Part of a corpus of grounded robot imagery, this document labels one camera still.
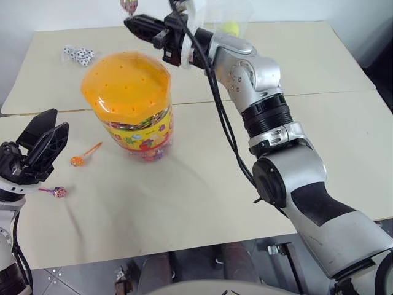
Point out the bag of soccer ball candies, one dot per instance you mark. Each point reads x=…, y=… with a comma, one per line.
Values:
x=80, y=55

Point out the purple wrapped lollipop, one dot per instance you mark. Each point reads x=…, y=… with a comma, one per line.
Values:
x=59, y=192

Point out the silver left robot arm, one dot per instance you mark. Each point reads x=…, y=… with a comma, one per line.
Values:
x=6, y=215

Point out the yellow green ball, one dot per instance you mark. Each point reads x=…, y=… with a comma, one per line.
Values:
x=231, y=29

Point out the black table leg frame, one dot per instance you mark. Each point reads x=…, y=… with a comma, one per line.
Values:
x=290, y=264

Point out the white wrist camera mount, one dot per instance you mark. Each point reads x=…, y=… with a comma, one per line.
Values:
x=186, y=55
x=9, y=188

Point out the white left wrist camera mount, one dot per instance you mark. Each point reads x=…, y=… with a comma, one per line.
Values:
x=9, y=188

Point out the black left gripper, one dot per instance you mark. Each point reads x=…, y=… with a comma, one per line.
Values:
x=12, y=159

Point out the dark grey rounded shape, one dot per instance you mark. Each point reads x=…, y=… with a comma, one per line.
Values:
x=153, y=267

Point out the dark brown rounded shape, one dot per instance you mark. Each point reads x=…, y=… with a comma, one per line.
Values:
x=239, y=258

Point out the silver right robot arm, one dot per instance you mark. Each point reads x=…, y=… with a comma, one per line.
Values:
x=307, y=172

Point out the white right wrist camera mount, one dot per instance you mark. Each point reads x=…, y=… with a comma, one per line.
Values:
x=186, y=55

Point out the pink lollipop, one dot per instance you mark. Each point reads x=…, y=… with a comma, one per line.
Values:
x=129, y=4

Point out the orange wrapped lollipop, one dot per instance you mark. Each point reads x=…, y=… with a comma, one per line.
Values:
x=77, y=161

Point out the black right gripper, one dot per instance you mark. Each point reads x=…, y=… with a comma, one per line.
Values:
x=173, y=33

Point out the lollipop jar with orange lid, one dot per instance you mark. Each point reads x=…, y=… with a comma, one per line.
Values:
x=126, y=89

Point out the clear plastic container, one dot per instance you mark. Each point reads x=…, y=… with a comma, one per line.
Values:
x=245, y=15

